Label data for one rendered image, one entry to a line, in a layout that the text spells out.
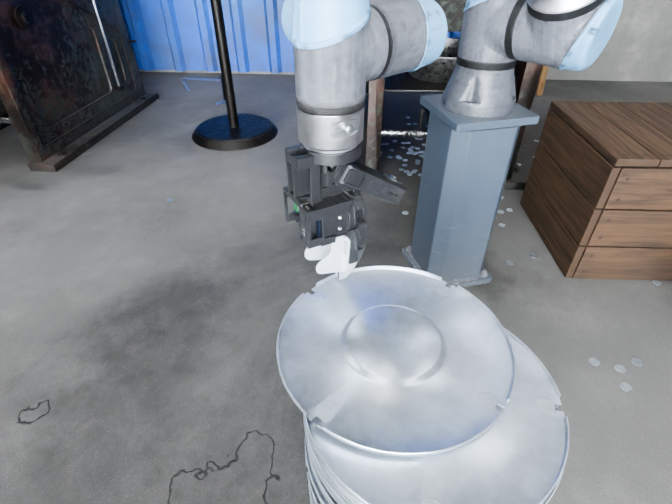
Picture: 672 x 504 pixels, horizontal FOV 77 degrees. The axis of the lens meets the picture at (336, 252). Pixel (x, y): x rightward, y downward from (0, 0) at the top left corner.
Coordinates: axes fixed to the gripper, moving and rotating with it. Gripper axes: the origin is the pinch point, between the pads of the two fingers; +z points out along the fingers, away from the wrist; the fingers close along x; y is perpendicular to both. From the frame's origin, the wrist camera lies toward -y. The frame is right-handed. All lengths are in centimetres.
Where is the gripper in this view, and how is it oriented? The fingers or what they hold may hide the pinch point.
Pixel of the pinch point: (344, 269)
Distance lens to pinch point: 61.6
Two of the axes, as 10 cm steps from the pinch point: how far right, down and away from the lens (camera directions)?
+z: 0.0, 8.0, 6.1
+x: 4.8, 5.3, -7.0
